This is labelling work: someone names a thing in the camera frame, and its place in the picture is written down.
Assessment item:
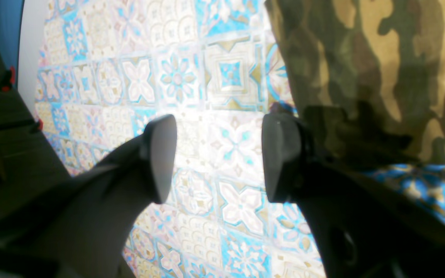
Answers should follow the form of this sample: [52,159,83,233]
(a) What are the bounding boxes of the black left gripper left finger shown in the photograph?
[0,114,177,278]

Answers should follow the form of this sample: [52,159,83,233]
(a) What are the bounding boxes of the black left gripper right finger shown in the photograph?
[262,113,445,278]

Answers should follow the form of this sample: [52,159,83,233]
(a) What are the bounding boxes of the camouflage T-shirt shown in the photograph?
[265,0,445,167]

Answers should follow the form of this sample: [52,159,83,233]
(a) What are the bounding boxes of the patterned tile tablecloth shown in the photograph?
[33,0,445,278]

